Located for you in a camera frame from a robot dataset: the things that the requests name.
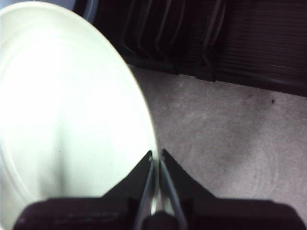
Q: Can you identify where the black plate rack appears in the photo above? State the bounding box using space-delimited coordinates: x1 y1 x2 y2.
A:
74 0 307 98

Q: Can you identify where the light blue plate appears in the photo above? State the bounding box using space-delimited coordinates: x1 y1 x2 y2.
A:
68 0 95 21

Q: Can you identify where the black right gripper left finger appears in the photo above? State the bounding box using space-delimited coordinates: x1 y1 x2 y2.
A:
13 149 154 230

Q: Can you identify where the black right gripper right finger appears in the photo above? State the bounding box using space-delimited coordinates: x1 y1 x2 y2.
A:
160 148 307 230

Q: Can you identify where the pale green plate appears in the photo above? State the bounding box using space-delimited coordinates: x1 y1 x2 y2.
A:
0 2 160 230

